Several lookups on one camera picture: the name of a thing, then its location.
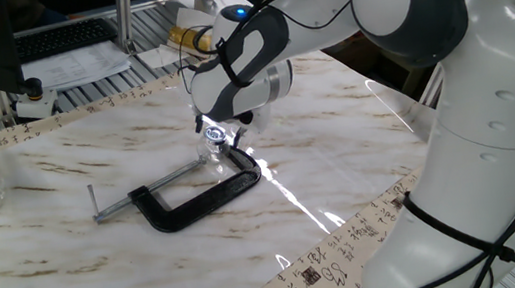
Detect small clear glass jar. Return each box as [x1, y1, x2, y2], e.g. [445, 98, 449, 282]
[193, 125, 236, 168]

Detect aluminium frame post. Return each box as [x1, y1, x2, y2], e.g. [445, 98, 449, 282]
[110, 0, 143, 57]

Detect white stand with black knob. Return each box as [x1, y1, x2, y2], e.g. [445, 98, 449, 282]
[10, 74, 62, 123]

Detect black computer keyboard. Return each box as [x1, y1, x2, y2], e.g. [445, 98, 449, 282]
[12, 14, 122, 66]

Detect black C-clamp with steel screw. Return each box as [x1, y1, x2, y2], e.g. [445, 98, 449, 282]
[84, 139, 270, 245]

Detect marble pattern plastic sheet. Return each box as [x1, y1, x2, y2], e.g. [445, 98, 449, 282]
[0, 27, 460, 288]

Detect white printed paper stack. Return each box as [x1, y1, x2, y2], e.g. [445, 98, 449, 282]
[20, 38, 134, 97]

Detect silver metal jar lid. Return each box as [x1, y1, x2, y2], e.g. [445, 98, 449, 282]
[203, 123, 231, 146]

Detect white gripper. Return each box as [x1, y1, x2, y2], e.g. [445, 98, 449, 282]
[192, 101, 282, 155]

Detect beige calligraphy print paper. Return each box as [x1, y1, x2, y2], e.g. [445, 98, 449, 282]
[0, 40, 440, 288]

